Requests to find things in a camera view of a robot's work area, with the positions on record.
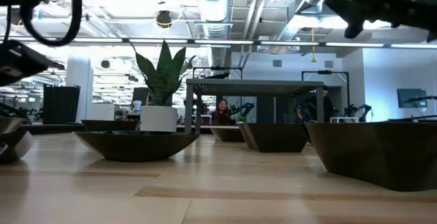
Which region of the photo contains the black background gantry frame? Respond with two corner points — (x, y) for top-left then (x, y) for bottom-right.
(300, 69), (350, 109)

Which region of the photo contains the yellow hanging cord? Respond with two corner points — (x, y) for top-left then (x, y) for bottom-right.
(310, 27), (318, 64)

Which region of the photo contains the dark background monitor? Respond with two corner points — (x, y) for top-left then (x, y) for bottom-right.
(131, 87), (150, 107)

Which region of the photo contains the black leaf-shaped mini plate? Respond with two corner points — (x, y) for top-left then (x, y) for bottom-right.
(73, 130), (201, 163)
(210, 128), (245, 143)

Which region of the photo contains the snake plant in white pot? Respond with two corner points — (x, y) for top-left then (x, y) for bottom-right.
(131, 40), (197, 133)

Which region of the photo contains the linear ceiling light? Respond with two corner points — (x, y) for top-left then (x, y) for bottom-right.
(0, 36), (57, 42)
(73, 38), (123, 43)
(390, 44), (437, 49)
(194, 40), (254, 45)
(128, 38), (188, 44)
(325, 42), (385, 48)
(259, 41), (320, 46)

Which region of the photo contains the black square mini plate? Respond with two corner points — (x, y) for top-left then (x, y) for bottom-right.
(304, 121), (437, 193)
(238, 122), (310, 154)
(0, 130), (35, 164)
(81, 119), (142, 132)
(0, 116), (27, 135)

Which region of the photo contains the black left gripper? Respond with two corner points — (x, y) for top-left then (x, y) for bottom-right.
(0, 40), (66, 87)

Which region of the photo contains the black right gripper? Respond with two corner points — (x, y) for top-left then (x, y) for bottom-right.
(324, 0), (437, 42)

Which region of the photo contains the white background rack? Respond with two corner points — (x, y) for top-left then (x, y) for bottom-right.
(329, 116), (360, 124)

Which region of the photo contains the grey perforated metal shelf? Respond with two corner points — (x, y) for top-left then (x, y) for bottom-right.
(184, 78), (325, 135)

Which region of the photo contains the white building column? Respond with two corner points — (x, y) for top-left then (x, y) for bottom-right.
(65, 55), (94, 124)

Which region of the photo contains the wall monitor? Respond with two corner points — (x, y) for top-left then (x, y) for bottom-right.
(396, 88), (429, 109)

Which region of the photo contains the black cabinet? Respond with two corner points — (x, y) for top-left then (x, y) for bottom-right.
(42, 84), (82, 125)

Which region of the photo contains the person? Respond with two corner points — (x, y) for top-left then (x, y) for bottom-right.
(305, 85), (336, 123)
(210, 98), (237, 126)

